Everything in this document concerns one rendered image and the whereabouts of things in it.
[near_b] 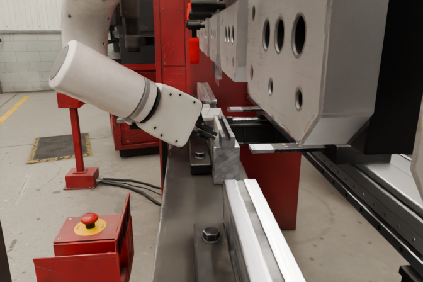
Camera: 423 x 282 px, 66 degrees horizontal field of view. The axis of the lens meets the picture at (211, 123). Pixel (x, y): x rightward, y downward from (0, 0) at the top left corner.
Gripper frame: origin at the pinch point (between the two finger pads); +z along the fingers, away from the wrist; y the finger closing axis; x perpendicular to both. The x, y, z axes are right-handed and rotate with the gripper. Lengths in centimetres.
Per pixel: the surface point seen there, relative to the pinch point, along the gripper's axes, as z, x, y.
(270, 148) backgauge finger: 7.0, -12.2, 2.2
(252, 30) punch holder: -28.2, -36.6, 7.3
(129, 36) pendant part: 35, 167, 40
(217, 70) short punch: 9.2, 19.0, 17.3
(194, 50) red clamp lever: -3.6, 12.5, 16.7
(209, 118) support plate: 12.1, 16.7, 4.4
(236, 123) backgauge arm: 54, 53, 10
